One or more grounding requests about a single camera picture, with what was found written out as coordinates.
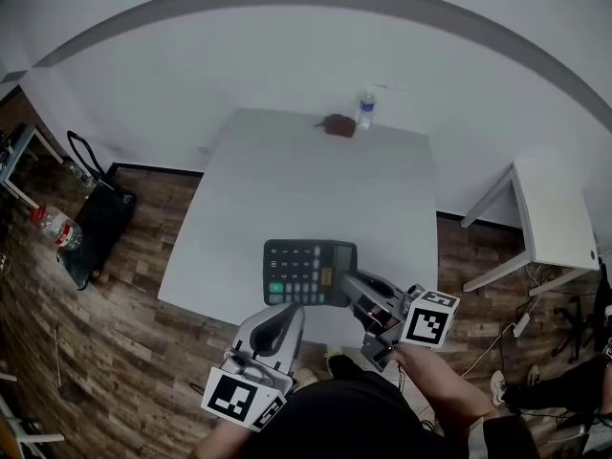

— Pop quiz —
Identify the white cable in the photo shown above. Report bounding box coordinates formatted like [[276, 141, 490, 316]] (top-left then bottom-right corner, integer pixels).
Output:
[[459, 263, 546, 380]]

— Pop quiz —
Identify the black tripod stand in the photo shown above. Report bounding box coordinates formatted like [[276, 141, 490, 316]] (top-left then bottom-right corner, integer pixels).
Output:
[[553, 260, 612, 363]]

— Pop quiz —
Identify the grey metal-legged table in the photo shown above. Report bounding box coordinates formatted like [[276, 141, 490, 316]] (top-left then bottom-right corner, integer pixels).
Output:
[[0, 123, 65, 211]]

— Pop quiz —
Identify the brown leather pouch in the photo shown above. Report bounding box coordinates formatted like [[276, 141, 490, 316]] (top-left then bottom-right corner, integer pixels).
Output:
[[313, 113, 358, 140]]

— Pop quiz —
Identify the white side table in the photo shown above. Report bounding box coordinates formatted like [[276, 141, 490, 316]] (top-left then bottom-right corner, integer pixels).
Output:
[[460, 159, 601, 294]]

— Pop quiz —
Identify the black platform trolley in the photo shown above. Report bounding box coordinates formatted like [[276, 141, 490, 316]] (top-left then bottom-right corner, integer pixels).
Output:
[[55, 130, 139, 293]]

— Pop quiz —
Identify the small clear bottle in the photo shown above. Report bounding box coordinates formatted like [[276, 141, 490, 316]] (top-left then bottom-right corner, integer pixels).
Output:
[[70, 160, 96, 189]]

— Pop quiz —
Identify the plastic bottle red label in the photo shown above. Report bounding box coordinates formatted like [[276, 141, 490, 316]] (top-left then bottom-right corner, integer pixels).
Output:
[[30, 204, 84, 253]]

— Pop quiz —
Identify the white metal frame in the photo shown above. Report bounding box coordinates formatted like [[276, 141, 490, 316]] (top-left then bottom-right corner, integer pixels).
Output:
[[0, 369, 66, 451]]

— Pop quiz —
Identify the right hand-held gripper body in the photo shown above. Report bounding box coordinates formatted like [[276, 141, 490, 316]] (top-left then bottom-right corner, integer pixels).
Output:
[[350, 270, 462, 373]]

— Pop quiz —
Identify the black calculator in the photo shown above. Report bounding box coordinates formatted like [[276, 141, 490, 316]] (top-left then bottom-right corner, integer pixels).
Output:
[[262, 238, 359, 308]]

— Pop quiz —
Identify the person's right forearm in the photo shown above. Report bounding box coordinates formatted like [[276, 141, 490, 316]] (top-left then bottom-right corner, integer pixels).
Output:
[[389, 343, 502, 437]]

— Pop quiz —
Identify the clear water bottle blue label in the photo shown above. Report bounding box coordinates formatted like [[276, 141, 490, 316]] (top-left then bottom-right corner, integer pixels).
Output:
[[357, 91, 378, 131]]

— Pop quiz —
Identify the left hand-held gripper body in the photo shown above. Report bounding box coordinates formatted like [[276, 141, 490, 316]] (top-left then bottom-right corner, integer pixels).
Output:
[[200, 339, 295, 433]]

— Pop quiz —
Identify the person's left forearm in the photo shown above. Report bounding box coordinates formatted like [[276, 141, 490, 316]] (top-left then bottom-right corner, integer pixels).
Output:
[[186, 418, 250, 459]]

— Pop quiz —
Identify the person's black clothed torso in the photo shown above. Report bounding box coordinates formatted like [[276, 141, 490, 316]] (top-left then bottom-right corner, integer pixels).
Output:
[[229, 354, 544, 459]]

